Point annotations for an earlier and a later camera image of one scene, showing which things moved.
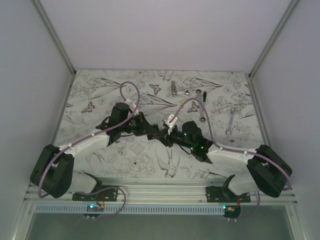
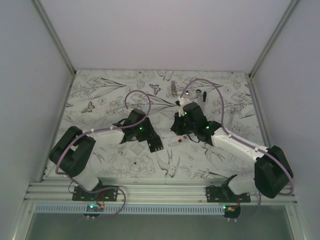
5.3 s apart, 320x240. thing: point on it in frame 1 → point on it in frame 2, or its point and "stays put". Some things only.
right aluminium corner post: [284, 18] stays put
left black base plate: [106, 193] stays put
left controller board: [95, 207] stays put
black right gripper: [165, 138] → [176, 127]
